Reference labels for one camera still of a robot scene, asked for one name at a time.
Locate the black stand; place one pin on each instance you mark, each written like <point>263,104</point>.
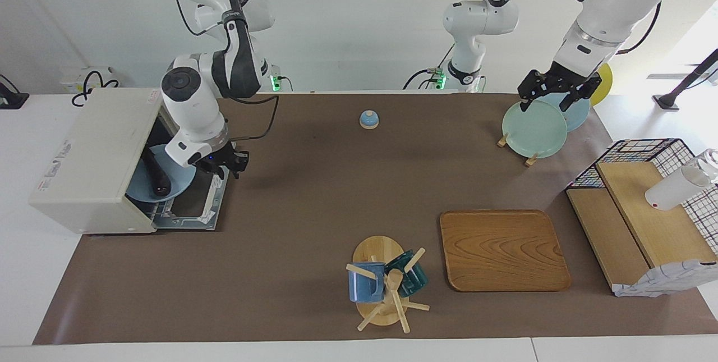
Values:
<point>667,101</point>

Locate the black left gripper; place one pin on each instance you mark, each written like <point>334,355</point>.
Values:
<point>552,84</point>

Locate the brown table mat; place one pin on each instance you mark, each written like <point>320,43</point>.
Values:
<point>308,210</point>

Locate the wooden plate rack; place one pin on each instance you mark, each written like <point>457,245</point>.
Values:
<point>502,140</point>

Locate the light blue plate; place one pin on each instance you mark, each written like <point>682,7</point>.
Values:
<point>140,185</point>
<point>578,118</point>

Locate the white cup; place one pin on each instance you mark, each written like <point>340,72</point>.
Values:
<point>673,188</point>

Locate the wooden tray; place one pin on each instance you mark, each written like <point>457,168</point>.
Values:
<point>505,250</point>

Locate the dark purple eggplant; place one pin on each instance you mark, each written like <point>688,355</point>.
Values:
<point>157,177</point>

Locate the white wall outlet box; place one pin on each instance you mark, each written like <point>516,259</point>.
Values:
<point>73,78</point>

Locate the wooden mug tree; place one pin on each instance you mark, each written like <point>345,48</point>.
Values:
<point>377,250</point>

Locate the dark green mug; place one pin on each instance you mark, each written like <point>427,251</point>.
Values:
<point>415,283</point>

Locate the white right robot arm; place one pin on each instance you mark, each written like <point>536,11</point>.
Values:
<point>190,104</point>

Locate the beige toaster oven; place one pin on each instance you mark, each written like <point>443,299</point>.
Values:
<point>95,154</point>

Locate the wooden stepped shelf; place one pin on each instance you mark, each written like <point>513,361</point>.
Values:
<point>662,227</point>

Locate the blue mug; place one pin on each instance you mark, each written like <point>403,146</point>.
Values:
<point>362,289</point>

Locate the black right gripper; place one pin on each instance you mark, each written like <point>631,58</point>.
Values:
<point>221,157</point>

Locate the pale green plate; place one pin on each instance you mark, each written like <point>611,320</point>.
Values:
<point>533,132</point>

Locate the glass oven door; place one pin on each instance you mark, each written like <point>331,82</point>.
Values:
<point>193,205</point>

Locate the small green-lit box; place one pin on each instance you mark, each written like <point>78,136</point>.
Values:
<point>275,82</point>
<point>440,78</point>

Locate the yellow plate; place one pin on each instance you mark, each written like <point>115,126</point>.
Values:
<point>604,84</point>

